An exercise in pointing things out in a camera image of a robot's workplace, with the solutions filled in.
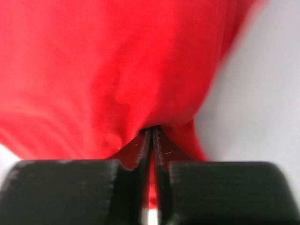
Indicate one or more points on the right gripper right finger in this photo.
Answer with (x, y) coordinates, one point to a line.
(218, 193)

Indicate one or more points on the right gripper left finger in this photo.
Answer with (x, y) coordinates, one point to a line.
(110, 191)

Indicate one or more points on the red tank top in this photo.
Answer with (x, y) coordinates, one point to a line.
(80, 78)

